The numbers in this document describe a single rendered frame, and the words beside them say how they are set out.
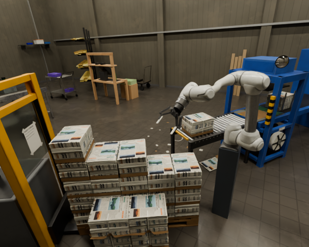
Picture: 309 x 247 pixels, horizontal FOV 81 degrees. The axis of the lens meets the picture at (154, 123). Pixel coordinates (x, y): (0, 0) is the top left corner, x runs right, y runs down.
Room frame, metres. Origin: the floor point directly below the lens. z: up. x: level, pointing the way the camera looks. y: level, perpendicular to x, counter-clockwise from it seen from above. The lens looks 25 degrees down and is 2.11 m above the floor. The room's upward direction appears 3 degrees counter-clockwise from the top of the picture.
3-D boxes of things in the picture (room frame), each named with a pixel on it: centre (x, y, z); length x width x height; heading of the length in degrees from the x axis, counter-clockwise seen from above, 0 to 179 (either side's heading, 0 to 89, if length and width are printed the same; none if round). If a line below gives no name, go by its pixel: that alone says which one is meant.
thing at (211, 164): (2.68, -1.01, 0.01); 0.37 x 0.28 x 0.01; 114
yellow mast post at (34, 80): (1.97, 1.28, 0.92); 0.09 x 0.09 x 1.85; 2
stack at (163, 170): (1.68, 0.11, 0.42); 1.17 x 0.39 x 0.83; 92
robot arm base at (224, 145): (1.73, -0.84, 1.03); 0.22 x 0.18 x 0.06; 147
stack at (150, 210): (1.33, 0.30, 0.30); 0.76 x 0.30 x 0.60; 92
